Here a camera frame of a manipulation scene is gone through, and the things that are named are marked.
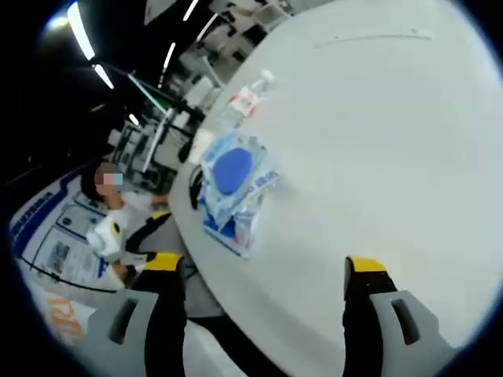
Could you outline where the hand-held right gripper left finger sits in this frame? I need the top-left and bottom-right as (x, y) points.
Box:
(74, 251), (188, 377)

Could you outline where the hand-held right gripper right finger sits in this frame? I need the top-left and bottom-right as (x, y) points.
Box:
(341, 255), (457, 377)

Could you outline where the blue white packet item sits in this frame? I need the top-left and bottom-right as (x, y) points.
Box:
(202, 188), (272, 260)

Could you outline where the blue lid wipes packet item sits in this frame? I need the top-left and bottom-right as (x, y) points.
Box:
(199, 131), (281, 221)

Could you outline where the clear bottle item red label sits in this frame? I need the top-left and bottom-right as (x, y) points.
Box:
(218, 69), (278, 133)

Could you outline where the white table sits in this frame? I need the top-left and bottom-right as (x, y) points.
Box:
(167, 0), (503, 377)

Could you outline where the background office furniture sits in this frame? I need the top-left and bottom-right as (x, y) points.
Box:
(109, 0), (294, 193)

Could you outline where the blue white wall display board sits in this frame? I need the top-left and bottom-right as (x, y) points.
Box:
(9, 172), (119, 292)

